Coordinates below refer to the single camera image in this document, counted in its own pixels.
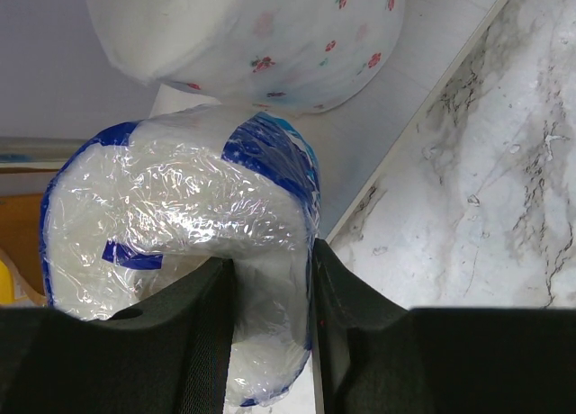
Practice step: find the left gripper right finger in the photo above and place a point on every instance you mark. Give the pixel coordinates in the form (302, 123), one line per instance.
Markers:
(369, 355)

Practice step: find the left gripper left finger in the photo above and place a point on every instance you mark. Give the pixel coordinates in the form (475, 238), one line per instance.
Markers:
(167, 354)

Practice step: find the blue packaged roll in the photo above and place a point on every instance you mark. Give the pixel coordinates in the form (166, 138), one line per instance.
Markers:
(143, 203)

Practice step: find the white dotted roll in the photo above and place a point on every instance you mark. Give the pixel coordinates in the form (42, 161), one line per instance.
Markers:
(297, 56)

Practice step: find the yellow sponge block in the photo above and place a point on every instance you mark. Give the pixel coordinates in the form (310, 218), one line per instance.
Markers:
(6, 285)

